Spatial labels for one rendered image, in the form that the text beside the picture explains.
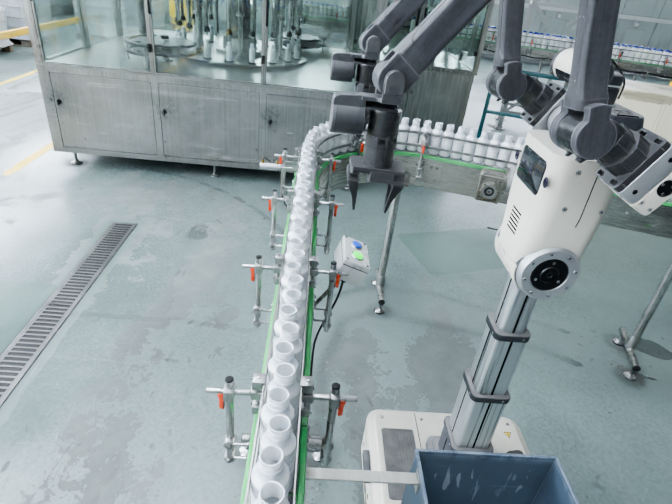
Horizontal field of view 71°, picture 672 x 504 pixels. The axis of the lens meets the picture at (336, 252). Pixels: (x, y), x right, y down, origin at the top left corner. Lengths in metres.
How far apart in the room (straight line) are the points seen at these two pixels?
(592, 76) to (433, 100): 5.41
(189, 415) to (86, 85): 3.15
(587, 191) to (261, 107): 3.43
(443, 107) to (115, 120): 3.83
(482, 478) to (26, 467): 1.78
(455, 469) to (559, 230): 0.61
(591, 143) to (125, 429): 2.07
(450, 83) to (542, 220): 5.20
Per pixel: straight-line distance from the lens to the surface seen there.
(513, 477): 1.23
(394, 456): 1.95
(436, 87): 6.33
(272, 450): 0.80
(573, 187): 1.22
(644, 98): 5.01
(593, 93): 1.00
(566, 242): 1.30
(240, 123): 4.39
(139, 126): 4.64
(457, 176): 2.65
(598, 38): 0.99
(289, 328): 1.01
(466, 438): 1.78
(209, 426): 2.32
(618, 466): 2.69
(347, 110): 0.86
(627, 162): 1.06
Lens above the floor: 1.80
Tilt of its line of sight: 31 degrees down
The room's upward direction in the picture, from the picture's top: 7 degrees clockwise
